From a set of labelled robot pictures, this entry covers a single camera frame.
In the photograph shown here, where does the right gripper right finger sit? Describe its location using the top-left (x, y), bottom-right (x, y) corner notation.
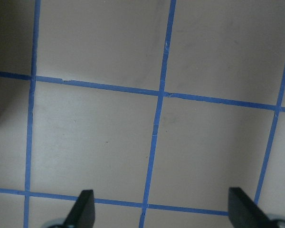
top-left (228, 187), bottom-right (278, 228)

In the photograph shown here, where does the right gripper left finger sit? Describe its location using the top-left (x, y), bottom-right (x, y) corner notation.
top-left (63, 190), bottom-right (95, 228)

